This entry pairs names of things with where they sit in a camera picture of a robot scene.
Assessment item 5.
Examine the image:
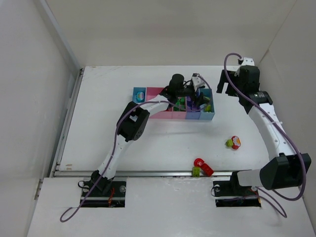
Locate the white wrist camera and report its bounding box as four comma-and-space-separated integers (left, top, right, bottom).
191, 73, 205, 90
234, 57, 255, 77

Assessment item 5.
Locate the left light blue bin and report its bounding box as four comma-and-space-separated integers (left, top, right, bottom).
132, 87, 146, 103

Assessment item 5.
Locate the small pink bin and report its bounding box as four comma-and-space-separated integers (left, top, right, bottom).
171, 97, 187, 119

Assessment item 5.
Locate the green lego brick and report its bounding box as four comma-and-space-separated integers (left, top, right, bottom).
173, 97, 186, 112

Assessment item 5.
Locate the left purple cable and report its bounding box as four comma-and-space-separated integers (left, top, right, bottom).
59, 74, 212, 223

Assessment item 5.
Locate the light blue bin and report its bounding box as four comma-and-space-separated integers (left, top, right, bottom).
132, 87, 146, 103
199, 88, 215, 121

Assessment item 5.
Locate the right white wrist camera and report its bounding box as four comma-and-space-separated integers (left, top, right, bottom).
234, 57, 255, 77

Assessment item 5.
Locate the large pink bin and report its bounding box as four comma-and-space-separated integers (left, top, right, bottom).
145, 87, 172, 119

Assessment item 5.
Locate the metal table rail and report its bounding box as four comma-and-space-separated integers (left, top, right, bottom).
49, 170, 289, 178

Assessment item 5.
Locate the teal frog printed lego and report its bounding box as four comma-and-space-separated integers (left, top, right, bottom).
135, 91, 145, 103

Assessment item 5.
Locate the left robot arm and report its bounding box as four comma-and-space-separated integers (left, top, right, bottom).
90, 73, 211, 194

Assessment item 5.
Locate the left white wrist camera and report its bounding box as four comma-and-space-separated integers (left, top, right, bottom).
191, 73, 205, 90

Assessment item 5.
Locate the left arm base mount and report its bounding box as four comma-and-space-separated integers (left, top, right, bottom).
78, 178, 127, 208

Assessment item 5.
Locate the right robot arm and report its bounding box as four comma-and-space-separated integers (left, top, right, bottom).
217, 65, 311, 190

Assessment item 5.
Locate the red flower printed lego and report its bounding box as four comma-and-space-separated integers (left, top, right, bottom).
232, 136, 241, 150

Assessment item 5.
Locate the right light blue bin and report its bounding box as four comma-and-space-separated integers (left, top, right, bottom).
199, 88, 215, 121

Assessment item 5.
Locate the red printed lego brick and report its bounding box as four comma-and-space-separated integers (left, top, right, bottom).
200, 163, 214, 177

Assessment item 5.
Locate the small lime lego brick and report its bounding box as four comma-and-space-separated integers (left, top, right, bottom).
225, 139, 234, 147

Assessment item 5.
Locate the red arch lego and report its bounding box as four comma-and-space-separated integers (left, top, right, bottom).
194, 158, 205, 167

